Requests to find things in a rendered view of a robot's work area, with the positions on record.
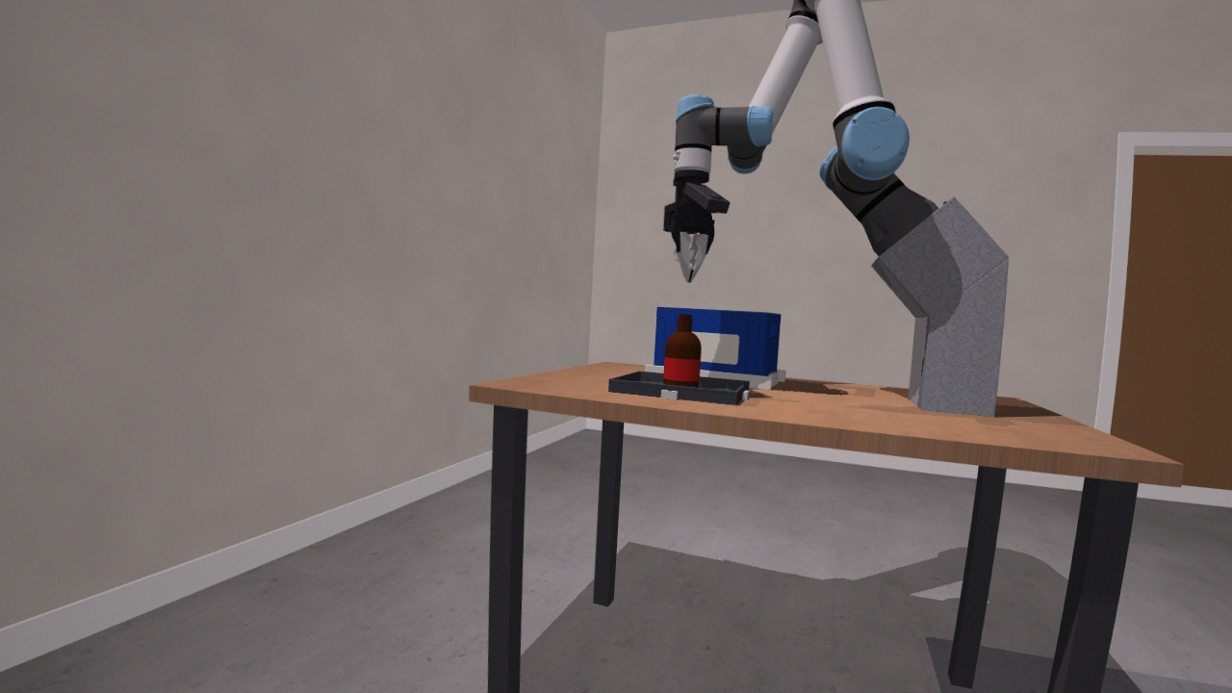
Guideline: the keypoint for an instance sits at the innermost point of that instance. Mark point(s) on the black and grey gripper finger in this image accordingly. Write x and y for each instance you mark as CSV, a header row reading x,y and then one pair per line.
x,y
699,248
682,241

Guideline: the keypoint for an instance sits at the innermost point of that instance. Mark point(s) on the blue plastic crate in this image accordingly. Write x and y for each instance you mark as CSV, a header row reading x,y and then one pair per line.
x,y
732,341

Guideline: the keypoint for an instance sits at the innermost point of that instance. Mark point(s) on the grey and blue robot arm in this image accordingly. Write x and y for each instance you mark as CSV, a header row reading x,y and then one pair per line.
x,y
874,143

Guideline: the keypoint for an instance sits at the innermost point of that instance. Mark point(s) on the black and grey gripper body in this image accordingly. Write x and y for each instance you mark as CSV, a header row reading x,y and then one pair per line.
x,y
692,215

